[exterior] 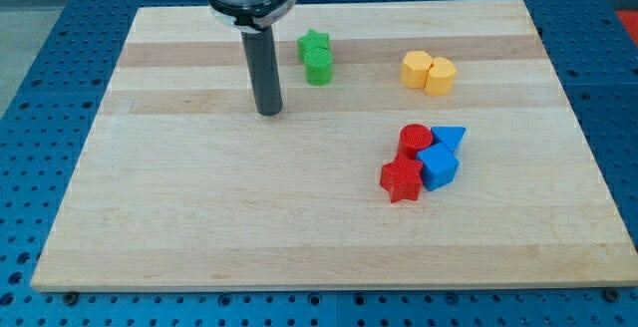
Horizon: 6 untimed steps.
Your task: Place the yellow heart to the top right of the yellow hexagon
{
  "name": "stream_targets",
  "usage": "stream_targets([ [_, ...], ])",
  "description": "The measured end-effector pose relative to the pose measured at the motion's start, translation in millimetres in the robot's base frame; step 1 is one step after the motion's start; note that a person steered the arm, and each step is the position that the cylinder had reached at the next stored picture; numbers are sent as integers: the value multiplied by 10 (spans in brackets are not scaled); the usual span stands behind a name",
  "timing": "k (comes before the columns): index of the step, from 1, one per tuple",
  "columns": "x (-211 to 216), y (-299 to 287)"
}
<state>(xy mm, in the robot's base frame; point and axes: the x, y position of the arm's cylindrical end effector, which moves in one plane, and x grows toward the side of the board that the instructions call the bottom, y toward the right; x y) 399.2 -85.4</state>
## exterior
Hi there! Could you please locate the yellow hexagon block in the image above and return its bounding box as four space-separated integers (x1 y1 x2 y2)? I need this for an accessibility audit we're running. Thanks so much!
400 51 434 89

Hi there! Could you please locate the green star block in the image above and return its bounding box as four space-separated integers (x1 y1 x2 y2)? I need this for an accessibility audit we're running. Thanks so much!
297 29 330 62

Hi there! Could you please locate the blue triangle block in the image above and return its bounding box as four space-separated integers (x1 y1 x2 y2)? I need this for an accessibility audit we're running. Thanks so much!
431 126 467 154

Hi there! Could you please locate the yellow heart block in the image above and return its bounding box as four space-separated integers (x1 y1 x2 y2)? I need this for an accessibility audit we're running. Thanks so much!
424 57 458 96

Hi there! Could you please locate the red cylinder block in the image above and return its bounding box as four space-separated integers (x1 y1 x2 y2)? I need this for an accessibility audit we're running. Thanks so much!
397 124 434 160

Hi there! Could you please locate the red star block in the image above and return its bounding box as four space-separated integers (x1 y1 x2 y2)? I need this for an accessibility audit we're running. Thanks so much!
380 154 424 203

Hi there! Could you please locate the blue cube block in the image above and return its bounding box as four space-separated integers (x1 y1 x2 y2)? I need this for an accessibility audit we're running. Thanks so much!
416 143 460 191

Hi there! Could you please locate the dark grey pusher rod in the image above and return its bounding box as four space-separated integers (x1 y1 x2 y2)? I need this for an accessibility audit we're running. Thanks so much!
241 27 283 116

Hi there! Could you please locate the green cylinder block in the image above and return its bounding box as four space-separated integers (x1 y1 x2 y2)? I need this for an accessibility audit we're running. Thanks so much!
303 48 333 86

